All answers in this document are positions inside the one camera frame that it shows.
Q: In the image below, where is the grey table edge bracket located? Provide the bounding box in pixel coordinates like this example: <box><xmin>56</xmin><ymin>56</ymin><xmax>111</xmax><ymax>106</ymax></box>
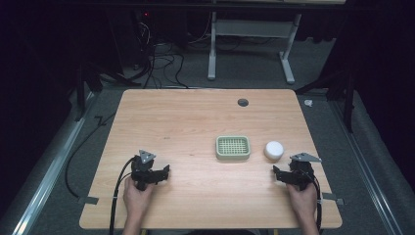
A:
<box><xmin>320</xmin><ymin>192</ymin><xmax>346</xmax><ymax>207</ymax></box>
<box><xmin>77</xmin><ymin>196</ymin><xmax>100</xmax><ymax>206</ymax></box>

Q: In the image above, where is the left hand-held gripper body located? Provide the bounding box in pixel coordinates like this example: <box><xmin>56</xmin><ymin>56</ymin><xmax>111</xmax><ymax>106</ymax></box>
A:
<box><xmin>130</xmin><ymin>149</ymin><xmax>163</xmax><ymax>192</ymax></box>

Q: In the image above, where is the white metal desk frame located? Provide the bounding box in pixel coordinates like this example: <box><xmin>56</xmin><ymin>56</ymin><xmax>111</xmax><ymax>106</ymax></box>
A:
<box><xmin>207</xmin><ymin>11</ymin><xmax>303</xmax><ymax>85</ymax></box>

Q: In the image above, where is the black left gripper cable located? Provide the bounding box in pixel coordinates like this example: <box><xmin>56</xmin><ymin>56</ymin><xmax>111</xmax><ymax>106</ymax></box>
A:
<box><xmin>109</xmin><ymin>156</ymin><xmax>137</xmax><ymax>235</ymax></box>

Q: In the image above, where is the person's right hand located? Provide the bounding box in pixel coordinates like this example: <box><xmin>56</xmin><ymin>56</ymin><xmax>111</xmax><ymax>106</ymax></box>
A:
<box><xmin>286</xmin><ymin>182</ymin><xmax>318</xmax><ymax>223</ymax></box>

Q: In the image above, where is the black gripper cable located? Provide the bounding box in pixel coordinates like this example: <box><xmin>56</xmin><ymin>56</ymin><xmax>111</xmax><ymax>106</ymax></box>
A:
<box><xmin>109</xmin><ymin>156</ymin><xmax>137</xmax><ymax>235</ymax></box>
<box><xmin>302</xmin><ymin>169</ymin><xmax>323</xmax><ymax>233</ymax></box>

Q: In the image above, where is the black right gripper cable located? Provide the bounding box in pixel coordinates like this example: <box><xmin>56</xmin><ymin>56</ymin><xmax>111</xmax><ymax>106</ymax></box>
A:
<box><xmin>302</xmin><ymin>169</ymin><xmax>323</xmax><ymax>233</ymax></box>

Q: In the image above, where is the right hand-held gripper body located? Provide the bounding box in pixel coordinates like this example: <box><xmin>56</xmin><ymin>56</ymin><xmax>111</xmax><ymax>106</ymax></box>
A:
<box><xmin>284</xmin><ymin>152</ymin><xmax>323</xmax><ymax>192</ymax></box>

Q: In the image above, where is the aluminium floor rail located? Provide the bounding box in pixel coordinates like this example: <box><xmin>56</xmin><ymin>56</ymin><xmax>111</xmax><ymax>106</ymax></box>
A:
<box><xmin>328</xmin><ymin>97</ymin><xmax>404</xmax><ymax>235</ymax></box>
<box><xmin>9</xmin><ymin>91</ymin><xmax>96</xmax><ymax>235</ymax></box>

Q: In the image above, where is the green slotted soap dish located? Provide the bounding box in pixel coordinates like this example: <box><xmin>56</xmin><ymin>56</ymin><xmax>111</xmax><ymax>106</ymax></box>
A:
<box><xmin>214</xmin><ymin>135</ymin><xmax>252</xmax><ymax>162</ymax></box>

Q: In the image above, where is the long black floor cable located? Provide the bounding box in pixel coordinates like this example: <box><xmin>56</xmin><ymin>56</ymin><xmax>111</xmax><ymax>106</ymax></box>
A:
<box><xmin>64</xmin><ymin>112</ymin><xmax>117</xmax><ymax>199</ymax></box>

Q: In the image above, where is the tangle of black floor cables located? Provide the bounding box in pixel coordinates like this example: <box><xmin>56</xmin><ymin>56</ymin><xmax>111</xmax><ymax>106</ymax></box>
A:
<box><xmin>130</xmin><ymin>19</ymin><xmax>191</xmax><ymax>90</ymax></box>

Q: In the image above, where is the black metal stand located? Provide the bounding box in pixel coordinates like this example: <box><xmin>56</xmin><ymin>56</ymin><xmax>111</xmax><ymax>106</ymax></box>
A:
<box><xmin>294</xmin><ymin>63</ymin><xmax>357</xmax><ymax>134</ymax></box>
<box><xmin>73</xmin><ymin>61</ymin><xmax>142</xmax><ymax>122</ymax></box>

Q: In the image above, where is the round white soap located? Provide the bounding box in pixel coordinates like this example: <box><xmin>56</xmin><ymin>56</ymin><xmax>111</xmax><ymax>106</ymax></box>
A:
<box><xmin>263</xmin><ymin>140</ymin><xmax>285</xmax><ymax>162</ymax></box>

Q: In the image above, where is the person's left hand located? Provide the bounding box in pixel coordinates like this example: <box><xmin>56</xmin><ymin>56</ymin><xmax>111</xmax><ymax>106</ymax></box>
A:
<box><xmin>122</xmin><ymin>176</ymin><xmax>157</xmax><ymax>223</ymax></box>

